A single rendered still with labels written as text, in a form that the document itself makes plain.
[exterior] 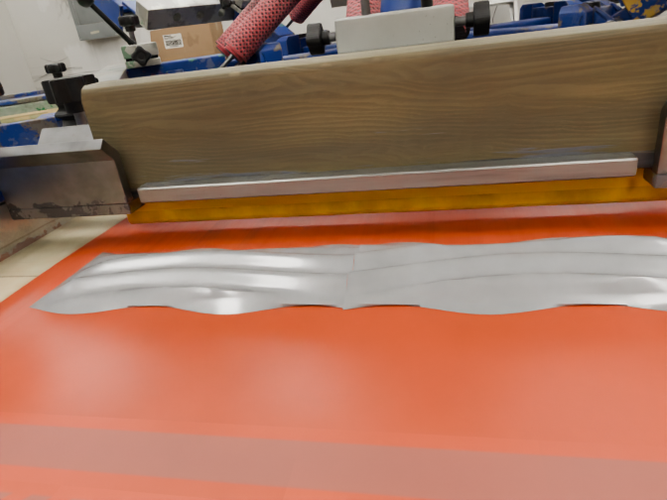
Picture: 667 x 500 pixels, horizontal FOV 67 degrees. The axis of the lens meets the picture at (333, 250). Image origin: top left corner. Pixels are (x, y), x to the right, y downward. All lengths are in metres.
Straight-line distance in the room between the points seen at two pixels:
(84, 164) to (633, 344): 0.32
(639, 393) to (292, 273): 0.16
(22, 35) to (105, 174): 5.48
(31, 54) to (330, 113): 5.55
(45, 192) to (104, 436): 0.23
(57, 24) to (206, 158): 5.27
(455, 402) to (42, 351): 0.19
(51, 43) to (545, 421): 5.58
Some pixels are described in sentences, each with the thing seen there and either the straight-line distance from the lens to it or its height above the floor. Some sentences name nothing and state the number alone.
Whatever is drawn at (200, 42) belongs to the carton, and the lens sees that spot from 4.42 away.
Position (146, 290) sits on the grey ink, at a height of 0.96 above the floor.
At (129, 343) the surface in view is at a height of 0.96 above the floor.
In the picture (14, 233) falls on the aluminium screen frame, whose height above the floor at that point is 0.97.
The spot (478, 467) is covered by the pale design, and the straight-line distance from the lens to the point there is 0.17.
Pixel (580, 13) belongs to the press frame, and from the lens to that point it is 0.94.
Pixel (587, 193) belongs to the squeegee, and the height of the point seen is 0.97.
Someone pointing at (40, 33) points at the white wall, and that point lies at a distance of 5.71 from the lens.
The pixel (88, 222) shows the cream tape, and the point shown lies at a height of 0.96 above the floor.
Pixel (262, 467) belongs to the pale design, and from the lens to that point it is 0.18.
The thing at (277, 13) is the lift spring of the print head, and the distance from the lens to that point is 0.96.
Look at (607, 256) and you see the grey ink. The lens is 0.27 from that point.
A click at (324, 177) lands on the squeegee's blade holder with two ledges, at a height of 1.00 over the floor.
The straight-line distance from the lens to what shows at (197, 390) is 0.21.
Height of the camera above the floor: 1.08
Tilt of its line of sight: 25 degrees down
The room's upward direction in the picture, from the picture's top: 8 degrees counter-clockwise
